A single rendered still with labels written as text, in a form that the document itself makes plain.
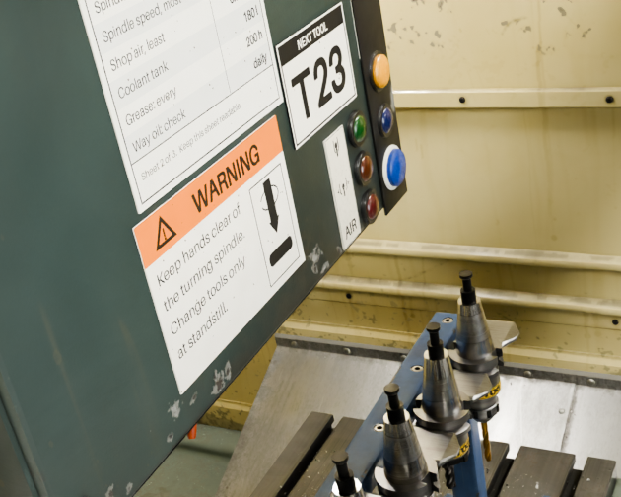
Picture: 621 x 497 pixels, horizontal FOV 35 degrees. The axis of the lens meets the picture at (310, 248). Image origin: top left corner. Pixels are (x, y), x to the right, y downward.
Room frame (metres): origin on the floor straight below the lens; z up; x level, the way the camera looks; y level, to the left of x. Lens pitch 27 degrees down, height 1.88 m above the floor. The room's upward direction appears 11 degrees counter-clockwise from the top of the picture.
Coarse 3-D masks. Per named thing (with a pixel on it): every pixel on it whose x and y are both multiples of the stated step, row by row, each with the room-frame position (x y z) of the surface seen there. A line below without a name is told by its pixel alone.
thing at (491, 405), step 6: (474, 402) 0.95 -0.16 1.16; (480, 402) 0.95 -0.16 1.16; (486, 402) 0.95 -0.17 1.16; (492, 402) 0.95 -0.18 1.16; (498, 402) 0.96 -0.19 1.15; (474, 408) 0.95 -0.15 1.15; (480, 408) 0.95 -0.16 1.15; (486, 408) 0.95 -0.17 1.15; (492, 408) 0.95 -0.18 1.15; (498, 408) 0.95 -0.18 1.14; (474, 414) 0.95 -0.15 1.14; (480, 414) 0.95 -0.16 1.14; (486, 414) 0.95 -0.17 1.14; (492, 414) 0.95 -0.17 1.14; (480, 420) 0.95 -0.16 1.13; (486, 420) 0.95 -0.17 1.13
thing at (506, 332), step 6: (492, 324) 1.02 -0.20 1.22; (498, 324) 1.02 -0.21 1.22; (504, 324) 1.02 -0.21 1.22; (510, 324) 1.02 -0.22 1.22; (516, 324) 1.02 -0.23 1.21; (492, 330) 1.01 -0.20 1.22; (498, 330) 1.01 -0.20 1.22; (504, 330) 1.01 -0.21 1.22; (510, 330) 1.00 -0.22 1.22; (516, 330) 1.00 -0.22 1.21; (498, 336) 1.00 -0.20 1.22; (504, 336) 0.99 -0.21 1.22; (510, 336) 0.99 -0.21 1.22; (516, 336) 0.99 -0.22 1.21; (504, 342) 0.98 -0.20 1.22; (510, 342) 0.99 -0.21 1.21
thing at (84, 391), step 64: (0, 0) 0.43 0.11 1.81; (64, 0) 0.46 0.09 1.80; (320, 0) 0.67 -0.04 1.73; (0, 64) 0.42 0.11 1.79; (64, 64) 0.45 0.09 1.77; (0, 128) 0.41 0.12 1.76; (64, 128) 0.44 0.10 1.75; (256, 128) 0.58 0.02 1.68; (320, 128) 0.64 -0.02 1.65; (0, 192) 0.40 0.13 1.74; (64, 192) 0.43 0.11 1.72; (128, 192) 0.47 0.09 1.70; (320, 192) 0.63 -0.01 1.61; (0, 256) 0.39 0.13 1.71; (64, 256) 0.42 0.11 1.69; (128, 256) 0.46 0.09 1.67; (320, 256) 0.62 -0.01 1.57; (0, 320) 0.38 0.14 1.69; (64, 320) 0.41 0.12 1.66; (128, 320) 0.45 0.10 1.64; (256, 320) 0.54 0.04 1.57; (0, 384) 0.38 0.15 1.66; (64, 384) 0.40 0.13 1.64; (128, 384) 0.43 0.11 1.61; (192, 384) 0.48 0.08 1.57; (0, 448) 0.38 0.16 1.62; (64, 448) 0.39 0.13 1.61; (128, 448) 0.42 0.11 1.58
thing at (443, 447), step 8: (416, 432) 0.85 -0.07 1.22; (424, 432) 0.85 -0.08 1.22; (432, 432) 0.84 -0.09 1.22; (440, 432) 0.84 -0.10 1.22; (448, 432) 0.84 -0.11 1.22; (424, 440) 0.83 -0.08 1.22; (432, 440) 0.83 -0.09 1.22; (440, 440) 0.83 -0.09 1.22; (448, 440) 0.82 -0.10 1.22; (456, 440) 0.82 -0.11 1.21; (424, 448) 0.82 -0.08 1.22; (432, 448) 0.82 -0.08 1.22; (440, 448) 0.81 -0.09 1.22; (448, 448) 0.81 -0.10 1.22; (456, 448) 0.81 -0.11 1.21; (432, 456) 0.81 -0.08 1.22; (440, 456) 0.80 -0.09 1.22; (448, 456) 0.80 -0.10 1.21; (440, 464) 0.79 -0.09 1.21
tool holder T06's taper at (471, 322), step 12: (480, 300) 0.97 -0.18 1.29; (468, 312) 0.95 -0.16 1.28; (480, 312) 0.96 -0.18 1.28; (456, 324) 0.97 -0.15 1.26; (468, 324) 0.95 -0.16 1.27; (480, 324) 0.95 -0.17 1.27; (456, 336) 0.97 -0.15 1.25; (468, 336) 0.95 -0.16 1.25; (480, 336) 0.95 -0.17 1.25; (456, 348) 0.97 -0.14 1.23; (468, 348) 0.95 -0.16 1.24; (480, 348) 0.95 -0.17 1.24; (492, 348) 0.96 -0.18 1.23
